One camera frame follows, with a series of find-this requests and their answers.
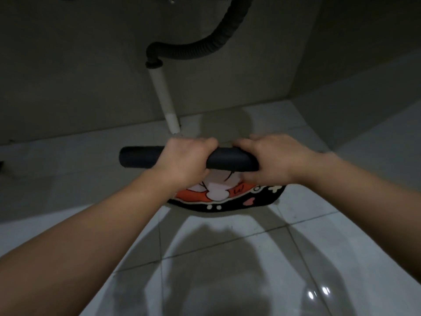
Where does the person's left hand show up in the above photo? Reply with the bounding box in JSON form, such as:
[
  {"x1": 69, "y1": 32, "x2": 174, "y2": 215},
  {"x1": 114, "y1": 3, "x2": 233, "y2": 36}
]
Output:
[{"x1": 151, "y1": 137, "x2": 218, "y2": 189}]

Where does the person's right hand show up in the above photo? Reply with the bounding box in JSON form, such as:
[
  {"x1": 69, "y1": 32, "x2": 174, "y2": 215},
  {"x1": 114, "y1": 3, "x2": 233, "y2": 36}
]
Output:
[{"x1": 233, "y1": 134, "x2": 311, "y2": 185}]

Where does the grey corrugated drain hose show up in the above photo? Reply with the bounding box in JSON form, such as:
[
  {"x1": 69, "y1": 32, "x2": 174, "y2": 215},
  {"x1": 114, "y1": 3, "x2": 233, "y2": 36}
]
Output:
[{"x1": 146, "y1": 0, "x2": 254, "y2": 65}]

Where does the black cartoon print floor mat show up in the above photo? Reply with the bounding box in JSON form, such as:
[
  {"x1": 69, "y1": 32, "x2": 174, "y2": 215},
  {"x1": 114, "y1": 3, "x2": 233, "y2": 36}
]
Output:
[{"x1": 119, "y1": 146, "x2": 287, "y2": 212}]

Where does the white drain pipe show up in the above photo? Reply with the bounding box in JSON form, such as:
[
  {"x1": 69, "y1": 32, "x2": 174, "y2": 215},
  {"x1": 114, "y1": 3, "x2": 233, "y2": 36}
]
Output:
[{"x1": 146, "y1": 61, "x2": 181, "y2": 135}]

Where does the person's right forearm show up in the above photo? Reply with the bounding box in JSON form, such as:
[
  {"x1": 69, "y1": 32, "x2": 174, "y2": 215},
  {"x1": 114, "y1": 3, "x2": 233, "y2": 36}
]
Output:
[{"x1": 289, "y1": 151, "x2": 421, "y2": 283}]

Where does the person's left forearm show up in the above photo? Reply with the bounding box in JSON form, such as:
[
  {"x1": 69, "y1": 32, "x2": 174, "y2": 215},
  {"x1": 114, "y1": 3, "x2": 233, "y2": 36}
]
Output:
[{"x1": 0, "y1": 168, "x2": 185, "y2": 316}]

